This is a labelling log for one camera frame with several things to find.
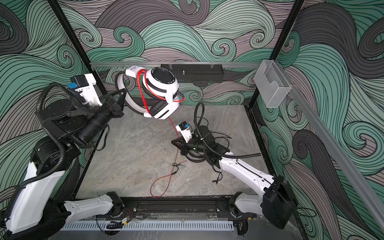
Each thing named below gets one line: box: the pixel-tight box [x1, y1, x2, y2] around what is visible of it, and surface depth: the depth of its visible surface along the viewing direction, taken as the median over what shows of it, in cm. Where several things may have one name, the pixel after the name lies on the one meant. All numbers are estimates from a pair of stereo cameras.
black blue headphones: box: [185, 150, 210, 163], surface depth 93 cm
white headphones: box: [115, 65, 180, 120], surface depth 40 cm
